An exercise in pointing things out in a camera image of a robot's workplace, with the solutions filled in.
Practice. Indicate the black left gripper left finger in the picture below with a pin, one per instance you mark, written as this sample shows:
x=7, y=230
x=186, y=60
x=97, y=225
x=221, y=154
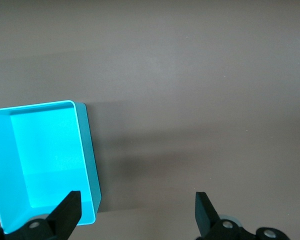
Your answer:
x=65, y=217

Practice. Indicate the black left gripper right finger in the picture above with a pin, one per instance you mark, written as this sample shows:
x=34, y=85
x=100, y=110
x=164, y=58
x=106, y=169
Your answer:
x=206, y=217

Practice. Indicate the cyan plastic bin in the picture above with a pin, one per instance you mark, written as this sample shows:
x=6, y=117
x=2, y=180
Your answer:
x=50, y=150

